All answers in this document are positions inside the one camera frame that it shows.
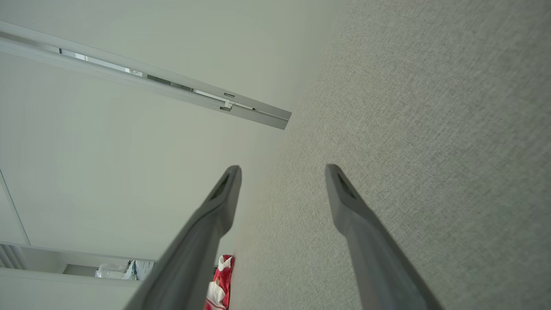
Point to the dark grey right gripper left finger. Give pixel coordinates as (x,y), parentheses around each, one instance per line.
(189,258)

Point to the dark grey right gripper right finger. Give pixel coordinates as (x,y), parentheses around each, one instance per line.
(374,258)

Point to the red jersey with white sleeves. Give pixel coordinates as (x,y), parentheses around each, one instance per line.
(224,275)

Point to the white printed box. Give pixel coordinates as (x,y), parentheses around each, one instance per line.
(144,269)

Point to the clear plastic bag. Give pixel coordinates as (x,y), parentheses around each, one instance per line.
(109,271)

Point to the grey partition joint post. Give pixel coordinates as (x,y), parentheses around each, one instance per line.
(172,92)

